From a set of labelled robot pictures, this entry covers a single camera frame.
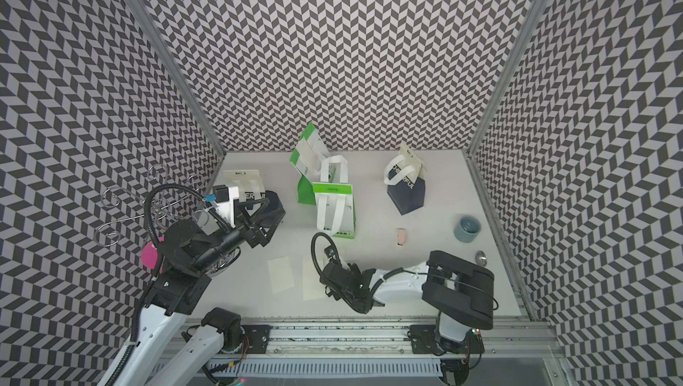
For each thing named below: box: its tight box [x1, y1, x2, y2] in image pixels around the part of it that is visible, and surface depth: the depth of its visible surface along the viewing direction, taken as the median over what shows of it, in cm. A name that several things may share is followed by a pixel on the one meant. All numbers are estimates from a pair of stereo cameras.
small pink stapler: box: [396, 227, 407, 247], surface depth 93 cm
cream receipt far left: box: [266, 256, 295, 294], surface depth 87 cm
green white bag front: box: [289, 121, 331, 206], surface depth 96 cm
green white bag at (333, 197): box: [312, 154, 357, 240], surface depth 77 cm
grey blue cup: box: [453, 215, 483, 243], surface depth 92 cm
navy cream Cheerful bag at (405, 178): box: [383, 141, 426, 216], surface depth 88 cm
